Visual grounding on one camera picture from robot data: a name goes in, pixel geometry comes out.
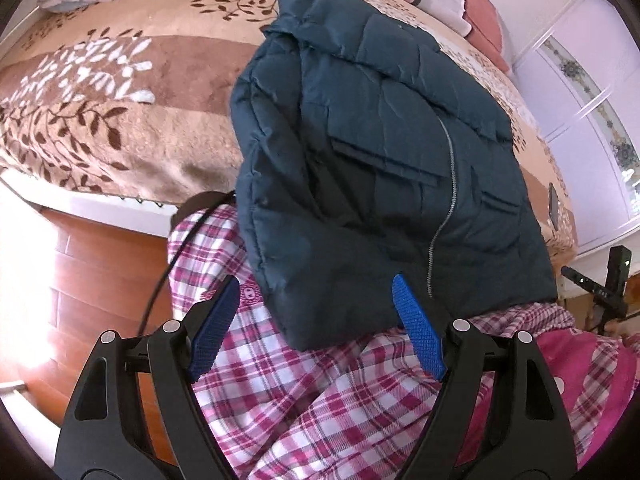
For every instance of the beige leaf pattern blanket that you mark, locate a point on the beige leaf pattern blanket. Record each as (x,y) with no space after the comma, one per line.
(131,98)

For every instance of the dark blue puffer jacket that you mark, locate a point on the dark blue puffer jacket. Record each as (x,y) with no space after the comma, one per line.
(368,153)

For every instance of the red brown folded blanket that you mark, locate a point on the red brown folded blanket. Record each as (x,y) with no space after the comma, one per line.
(486,33)

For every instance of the white wardrobe with ornaments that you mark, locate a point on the white wardrobe with ornaments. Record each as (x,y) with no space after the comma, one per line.
(581,82)

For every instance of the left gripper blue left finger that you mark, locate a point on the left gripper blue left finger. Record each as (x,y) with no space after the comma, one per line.
(208,322)

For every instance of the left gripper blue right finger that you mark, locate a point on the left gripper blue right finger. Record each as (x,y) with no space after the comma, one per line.
(427,345)

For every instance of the plaid shirt torso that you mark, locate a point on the plaid shirt torso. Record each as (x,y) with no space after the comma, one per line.
(354,411)

